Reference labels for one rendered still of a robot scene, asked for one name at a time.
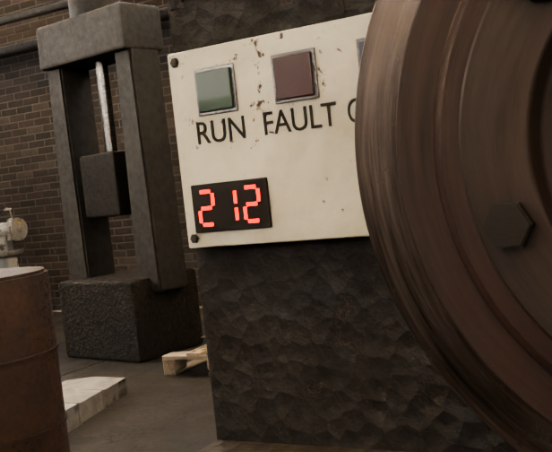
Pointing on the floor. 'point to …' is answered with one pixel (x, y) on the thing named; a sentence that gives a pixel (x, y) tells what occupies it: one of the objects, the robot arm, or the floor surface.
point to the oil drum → (17, 364)
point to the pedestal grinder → (7, 256)
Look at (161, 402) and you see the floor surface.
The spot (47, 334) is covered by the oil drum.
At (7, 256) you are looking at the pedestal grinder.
